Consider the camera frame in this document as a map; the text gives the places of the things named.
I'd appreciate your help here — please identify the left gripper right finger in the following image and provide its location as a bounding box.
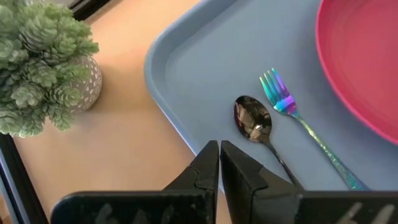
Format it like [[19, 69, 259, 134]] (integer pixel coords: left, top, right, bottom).
[[220, 140, 398, 224]]

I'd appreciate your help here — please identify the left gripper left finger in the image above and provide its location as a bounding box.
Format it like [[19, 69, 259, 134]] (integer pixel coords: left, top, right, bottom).
[[50, 139, 220, 224]]

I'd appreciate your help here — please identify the dark shiny metal spoon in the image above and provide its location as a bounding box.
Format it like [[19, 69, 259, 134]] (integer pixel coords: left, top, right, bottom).
[[233, 95, 304, 190]]

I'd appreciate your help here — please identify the iridescent rainbow fork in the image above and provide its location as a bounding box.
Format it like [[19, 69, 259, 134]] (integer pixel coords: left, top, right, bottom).
[[259, 68, 371, 192]]

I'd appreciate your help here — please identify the red plastic plate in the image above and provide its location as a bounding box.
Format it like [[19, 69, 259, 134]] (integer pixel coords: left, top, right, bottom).
[[315, 0, 398, 147]]

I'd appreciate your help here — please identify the blue plastic tray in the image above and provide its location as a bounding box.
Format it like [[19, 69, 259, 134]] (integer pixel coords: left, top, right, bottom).
[[143, 0, 398, 192]]

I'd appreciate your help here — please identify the green succulent in patterned pot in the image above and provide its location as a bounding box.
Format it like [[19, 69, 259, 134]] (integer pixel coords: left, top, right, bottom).
[[0, 0, 104, 139]]

